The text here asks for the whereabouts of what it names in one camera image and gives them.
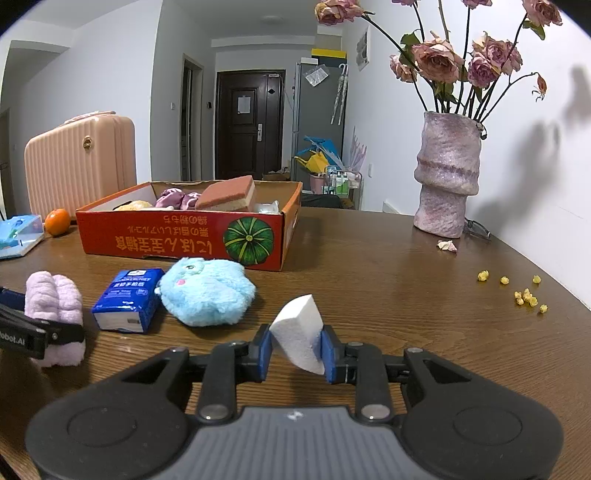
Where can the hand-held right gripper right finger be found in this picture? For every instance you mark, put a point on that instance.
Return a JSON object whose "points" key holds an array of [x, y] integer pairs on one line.
{"points": [[328, 357]]}

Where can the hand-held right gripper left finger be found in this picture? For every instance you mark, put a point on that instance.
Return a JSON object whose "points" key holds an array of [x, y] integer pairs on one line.
{"points": [[265, 355]]}

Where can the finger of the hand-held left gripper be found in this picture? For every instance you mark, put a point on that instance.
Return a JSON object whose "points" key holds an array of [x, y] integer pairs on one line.
{"points": [[67, 333], [9, 299]]}

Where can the pink towel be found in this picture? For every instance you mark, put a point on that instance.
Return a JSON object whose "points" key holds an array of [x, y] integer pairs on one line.
{"points": [[55, 295]]}

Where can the white foam sponge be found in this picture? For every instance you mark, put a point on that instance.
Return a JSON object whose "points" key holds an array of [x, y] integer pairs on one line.
{"points": [[298, 330]]}

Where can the blue tissue packet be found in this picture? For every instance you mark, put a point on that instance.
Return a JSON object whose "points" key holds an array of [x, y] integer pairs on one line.
{"points": [[127, 300]]}

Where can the light blue plush toy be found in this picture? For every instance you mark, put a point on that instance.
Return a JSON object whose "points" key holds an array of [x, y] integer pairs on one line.
{"points": [[210, 293]]}

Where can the orange and white cardboard box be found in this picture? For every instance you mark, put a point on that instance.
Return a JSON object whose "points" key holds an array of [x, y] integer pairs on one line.
{"points": [[184, 237]]}

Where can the yellow plush toy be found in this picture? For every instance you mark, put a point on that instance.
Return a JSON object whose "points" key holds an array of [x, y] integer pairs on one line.
{"points": [[134, 205]]}

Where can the brown and cream sponge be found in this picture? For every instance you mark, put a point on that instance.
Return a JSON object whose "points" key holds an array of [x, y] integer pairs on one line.
{"points": [[228, 194]]}

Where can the blue tissue box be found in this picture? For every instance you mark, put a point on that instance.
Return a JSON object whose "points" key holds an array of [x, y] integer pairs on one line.
{"points": [[18, 235]]}

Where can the orange tangerine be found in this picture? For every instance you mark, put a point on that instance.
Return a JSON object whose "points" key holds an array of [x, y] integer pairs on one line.
{"points": [[57, 222]]}

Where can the clear plastic bag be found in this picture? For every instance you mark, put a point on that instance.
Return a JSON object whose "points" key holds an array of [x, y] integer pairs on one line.
{"points": [[267, 207]]}

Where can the pink ribbed suitcase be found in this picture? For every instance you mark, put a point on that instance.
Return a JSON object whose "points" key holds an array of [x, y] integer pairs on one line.
{"points": [[78, 161]]}

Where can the black covered chair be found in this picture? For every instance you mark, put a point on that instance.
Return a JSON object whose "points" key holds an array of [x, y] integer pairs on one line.
{"points": [[323, 201]]}

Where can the fallen dried rose petal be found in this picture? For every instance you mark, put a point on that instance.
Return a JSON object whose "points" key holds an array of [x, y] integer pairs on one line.
{"points": [[447, 245]]}

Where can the white flat board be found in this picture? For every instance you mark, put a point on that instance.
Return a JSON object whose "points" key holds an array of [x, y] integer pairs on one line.
{"points": [[397, 208]]}

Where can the pink bin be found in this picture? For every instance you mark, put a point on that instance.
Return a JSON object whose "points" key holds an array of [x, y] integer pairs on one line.
{"points": [[317, 183]]}

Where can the metal cart with bottles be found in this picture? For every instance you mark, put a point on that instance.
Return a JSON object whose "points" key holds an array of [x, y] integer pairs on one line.
{"points": [[345, 182]]}

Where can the brown cardboard box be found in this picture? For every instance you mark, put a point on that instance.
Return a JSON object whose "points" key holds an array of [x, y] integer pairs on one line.
{"points": [[276, 176]]}

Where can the black eyeglasses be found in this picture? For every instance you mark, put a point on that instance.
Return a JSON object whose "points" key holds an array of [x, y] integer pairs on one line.
{"points": [[478, 229]]}

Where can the pink cloth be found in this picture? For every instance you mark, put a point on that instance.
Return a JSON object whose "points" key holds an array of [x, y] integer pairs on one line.
{"points": [[90, 116]]}

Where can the blue and yellow umbrellas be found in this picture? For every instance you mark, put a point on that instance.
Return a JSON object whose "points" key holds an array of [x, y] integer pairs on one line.
{"points": [[318, 154]]}

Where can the scattered yellow popcorn pieces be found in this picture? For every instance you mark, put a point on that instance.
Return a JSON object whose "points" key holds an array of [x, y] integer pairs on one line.
{"points": [[524, 295]]}

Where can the pink textured vase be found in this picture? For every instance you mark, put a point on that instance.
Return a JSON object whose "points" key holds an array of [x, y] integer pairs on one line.
{"points": [[448, 175]]}

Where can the dark brown entrance door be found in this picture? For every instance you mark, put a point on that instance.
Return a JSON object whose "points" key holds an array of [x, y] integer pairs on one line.
{"points": [[249, 124]]}

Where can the grey refrigerator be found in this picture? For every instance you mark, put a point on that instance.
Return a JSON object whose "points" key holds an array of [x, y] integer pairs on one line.
{"points": [[318, 120]]}

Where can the white paper notice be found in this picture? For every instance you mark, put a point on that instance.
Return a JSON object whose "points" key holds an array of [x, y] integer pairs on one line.
{"points": [[243, 105]]}

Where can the white folded umbrellas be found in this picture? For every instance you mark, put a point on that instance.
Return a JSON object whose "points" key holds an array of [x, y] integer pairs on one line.
{"points": [[339, 94]]}

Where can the clear plastic sheet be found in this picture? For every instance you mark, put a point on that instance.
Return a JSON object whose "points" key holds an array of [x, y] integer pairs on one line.
{"points": [[316, 75]]}

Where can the yellow and black box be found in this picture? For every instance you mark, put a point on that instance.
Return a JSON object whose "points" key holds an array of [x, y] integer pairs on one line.
{"points": [[330, 56]]}

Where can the bunch of dried pink roses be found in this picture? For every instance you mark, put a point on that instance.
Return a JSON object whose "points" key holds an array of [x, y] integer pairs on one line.
{"points": [[438, 55]]}

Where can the purple wall decoration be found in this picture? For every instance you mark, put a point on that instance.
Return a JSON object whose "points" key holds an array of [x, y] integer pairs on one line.
{"points": [[358, 150]]}

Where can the white wall panel box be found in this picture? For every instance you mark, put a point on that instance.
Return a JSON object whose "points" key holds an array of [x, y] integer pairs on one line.
{"points": [[362, 48]]}

